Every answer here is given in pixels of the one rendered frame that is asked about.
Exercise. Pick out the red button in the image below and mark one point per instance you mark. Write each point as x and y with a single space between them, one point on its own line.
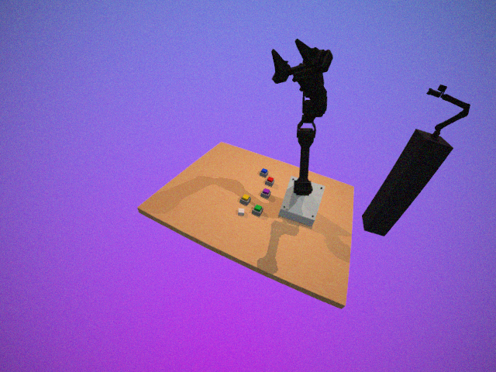
269 181

